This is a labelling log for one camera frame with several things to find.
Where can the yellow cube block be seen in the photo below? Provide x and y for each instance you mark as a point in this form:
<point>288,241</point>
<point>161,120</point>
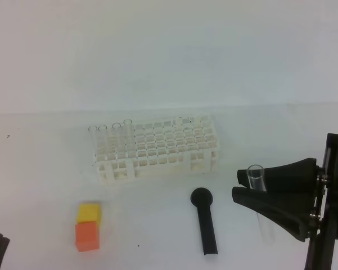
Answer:
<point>89,212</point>

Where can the black scoop tool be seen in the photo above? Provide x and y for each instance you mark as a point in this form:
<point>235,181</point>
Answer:
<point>202,199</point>

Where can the clear test tube in rack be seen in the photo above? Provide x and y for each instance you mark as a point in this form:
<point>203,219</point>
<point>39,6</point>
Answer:
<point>93,137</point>
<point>116,130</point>
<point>102,137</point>
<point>129,135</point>

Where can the white plastic test tube rack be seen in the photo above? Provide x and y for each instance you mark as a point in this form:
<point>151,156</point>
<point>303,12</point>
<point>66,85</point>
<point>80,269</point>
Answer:
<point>171,146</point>

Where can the orange cube block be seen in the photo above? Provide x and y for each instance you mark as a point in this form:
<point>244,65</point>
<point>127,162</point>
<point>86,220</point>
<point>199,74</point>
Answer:
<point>87,236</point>

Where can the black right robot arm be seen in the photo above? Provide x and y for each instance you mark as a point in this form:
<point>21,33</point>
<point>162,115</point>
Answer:
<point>302,198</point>

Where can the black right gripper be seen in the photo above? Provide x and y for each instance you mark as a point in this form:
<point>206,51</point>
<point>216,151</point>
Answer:
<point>275,194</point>

